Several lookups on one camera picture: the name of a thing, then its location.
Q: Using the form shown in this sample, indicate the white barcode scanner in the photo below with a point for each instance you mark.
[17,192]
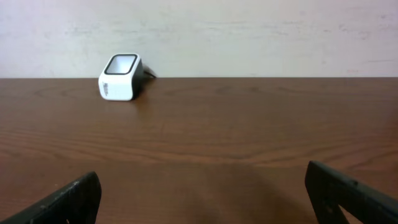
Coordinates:
[122,78]

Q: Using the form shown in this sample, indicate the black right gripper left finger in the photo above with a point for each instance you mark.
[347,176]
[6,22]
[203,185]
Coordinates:
[77,202]

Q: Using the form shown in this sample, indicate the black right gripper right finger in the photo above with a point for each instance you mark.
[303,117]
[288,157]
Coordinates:
[331,191]

